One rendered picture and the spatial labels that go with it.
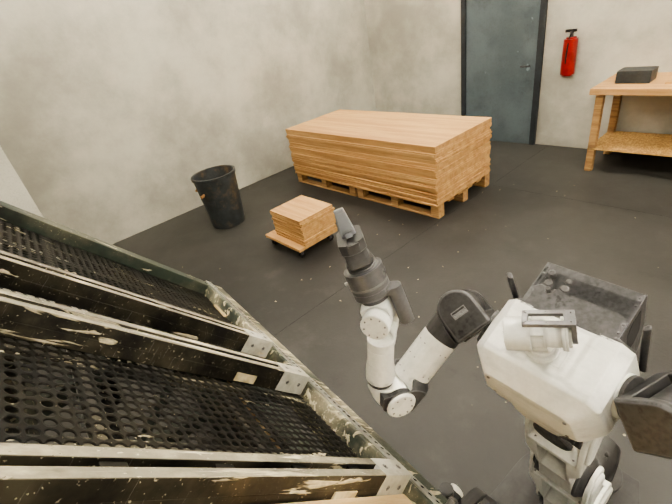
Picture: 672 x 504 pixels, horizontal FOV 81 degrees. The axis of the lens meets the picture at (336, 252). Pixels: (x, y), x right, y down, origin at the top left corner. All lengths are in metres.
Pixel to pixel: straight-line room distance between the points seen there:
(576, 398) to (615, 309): 0.20
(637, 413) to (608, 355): 0.11
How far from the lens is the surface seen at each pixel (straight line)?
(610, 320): 0.96
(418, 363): 1.05
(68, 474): 0.63
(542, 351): 0.88
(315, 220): 3.86
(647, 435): 0.91
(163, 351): 1.13
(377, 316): 0.86
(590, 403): 0.89
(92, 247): 1.94
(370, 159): 4.61
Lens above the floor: 1.99
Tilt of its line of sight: 30 degrees down
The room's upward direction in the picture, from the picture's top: 11 degrees counter-clockwise
